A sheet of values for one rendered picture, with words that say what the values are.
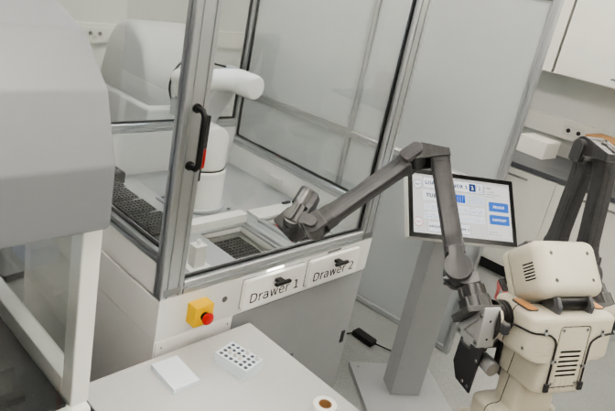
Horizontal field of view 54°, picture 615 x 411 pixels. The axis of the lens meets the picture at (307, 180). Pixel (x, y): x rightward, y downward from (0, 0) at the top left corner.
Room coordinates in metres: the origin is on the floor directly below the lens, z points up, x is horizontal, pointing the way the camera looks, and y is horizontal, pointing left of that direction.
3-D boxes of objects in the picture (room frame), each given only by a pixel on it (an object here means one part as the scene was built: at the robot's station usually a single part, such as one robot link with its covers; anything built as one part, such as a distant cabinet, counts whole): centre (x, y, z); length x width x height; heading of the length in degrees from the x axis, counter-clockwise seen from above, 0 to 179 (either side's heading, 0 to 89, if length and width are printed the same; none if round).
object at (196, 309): (1.60, 0.24, 0.88); 0.07 x 0.05 x 0.07; 139
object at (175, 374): (1.43, 0.26, 0.77); 0.13 x 0.09 x 0.02; 47
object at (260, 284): (1.86, 0.04, 0.87); 0.29 x 0.02 x 0.11; 139
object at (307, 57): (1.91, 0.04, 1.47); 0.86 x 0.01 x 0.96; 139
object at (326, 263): (2.10, -0.17, 0.87); 0.29 x 0.02 x 0.11; 139
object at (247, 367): (1.53, 0.10, 0.78); 0.12 x 0.08 x 0.04; 61
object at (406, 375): (2.52, -0.69, 0.51); 0.50 x 0.45 x 1.02; 14
